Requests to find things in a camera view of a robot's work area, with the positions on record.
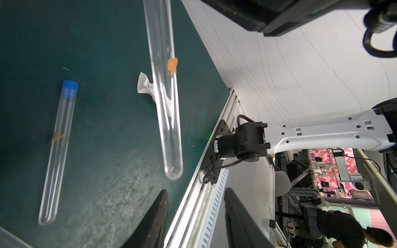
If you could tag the white slotted cable duct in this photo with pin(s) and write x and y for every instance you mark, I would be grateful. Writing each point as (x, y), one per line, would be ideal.
(212, 210)

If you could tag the test tube with blue cap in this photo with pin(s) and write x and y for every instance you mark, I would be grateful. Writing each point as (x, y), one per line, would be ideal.
(58, 153)

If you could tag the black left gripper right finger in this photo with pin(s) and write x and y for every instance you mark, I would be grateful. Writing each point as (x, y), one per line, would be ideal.
(241, 230)

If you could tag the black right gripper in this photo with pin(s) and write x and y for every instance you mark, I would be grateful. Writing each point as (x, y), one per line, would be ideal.
(276, 18)

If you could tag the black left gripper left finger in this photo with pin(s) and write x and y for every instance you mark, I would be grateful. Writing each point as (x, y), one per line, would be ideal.
(151, 231)

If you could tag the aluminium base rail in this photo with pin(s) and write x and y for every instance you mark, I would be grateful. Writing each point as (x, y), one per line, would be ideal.
(185, 227)

